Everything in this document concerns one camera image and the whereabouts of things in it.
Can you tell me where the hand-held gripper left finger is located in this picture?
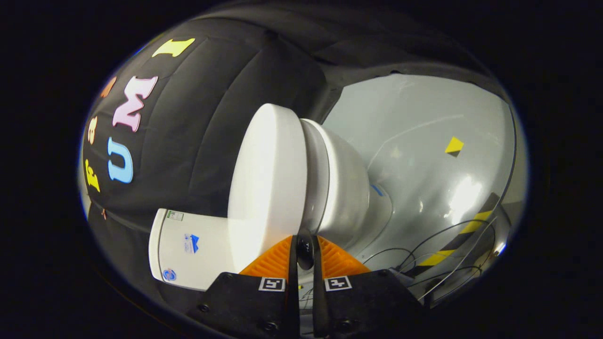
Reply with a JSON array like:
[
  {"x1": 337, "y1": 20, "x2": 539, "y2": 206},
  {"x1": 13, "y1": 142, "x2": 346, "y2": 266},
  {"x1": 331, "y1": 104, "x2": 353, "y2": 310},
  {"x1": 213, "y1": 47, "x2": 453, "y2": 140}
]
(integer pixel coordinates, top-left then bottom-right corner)
[{"x1": 186, "y1": 235, "x2": 301, "y2": 339}]

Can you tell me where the yellow black striped floor tape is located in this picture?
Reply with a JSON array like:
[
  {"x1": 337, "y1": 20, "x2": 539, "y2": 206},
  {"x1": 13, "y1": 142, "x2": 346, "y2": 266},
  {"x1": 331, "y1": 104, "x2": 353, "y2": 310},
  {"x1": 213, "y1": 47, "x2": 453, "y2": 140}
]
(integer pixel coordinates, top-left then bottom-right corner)
[{"x1": 404, "y1": 192, "x2": 501, "y2": 278}]

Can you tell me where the black backdrop cloth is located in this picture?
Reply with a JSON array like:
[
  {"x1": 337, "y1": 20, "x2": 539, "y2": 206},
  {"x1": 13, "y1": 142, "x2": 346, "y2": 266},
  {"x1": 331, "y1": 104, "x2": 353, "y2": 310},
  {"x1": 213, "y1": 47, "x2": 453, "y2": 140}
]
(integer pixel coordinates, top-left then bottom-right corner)
[{"x1": 80, "y1": 9, "x2": 509, "y2": 311}]

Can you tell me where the white toilet bowl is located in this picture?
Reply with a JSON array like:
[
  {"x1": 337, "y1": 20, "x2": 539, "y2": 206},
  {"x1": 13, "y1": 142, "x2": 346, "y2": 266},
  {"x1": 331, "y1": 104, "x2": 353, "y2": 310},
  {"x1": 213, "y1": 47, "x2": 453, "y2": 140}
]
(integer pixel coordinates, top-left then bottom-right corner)
[{"x1": 316, "y1": 127, "x2": 393, "y2": 251}]

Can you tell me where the white toilet seat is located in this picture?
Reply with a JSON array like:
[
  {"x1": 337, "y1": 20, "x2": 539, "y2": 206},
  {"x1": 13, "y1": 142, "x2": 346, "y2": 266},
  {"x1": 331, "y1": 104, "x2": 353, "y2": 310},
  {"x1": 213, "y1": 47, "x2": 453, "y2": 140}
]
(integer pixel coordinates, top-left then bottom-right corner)
[{"x1": 301, "y1": 119, "x2": 331, "y2": 234}]

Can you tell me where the white toilet tank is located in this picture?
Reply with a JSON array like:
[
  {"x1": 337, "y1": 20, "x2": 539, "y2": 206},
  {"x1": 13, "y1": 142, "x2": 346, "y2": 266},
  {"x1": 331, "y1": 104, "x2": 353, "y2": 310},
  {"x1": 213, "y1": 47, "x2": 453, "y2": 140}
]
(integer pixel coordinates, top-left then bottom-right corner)
[{"x1": 149, "y1": 209, "x2": 236, "y2": 291}]

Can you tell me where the white cable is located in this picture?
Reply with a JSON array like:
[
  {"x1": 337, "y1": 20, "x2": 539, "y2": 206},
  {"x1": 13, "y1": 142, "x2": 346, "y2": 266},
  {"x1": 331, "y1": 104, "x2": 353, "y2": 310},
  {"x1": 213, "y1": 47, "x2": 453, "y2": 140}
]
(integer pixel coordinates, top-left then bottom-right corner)
[{"x1": 418, "y1": 217, "x2": 498, "y2": 302}]

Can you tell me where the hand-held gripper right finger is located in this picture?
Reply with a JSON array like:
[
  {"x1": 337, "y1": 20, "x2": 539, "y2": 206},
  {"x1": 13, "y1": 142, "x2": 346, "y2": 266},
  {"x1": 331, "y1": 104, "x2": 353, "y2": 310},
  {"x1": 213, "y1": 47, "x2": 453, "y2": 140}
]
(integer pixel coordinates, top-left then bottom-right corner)
[{"x1": 311, "y1": 235, "x2": 424, "y2": 339}]

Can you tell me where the black cable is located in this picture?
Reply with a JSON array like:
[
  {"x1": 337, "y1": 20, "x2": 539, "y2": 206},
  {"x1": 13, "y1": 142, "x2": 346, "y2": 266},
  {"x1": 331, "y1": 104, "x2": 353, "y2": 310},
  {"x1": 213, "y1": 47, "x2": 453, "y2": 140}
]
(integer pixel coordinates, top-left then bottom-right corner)
[{"x1": 363, "y1": 219, "x2": 496, "y2": 274}]

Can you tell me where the yellow black floor sticker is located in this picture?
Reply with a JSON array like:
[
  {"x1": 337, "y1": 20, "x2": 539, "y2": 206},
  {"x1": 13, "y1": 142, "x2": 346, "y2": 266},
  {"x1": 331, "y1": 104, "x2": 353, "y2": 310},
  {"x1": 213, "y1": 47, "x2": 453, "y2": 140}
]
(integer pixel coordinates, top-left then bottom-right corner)
[{"x1": 445, "y1": 137, "x2": 465, "y2": 158}]

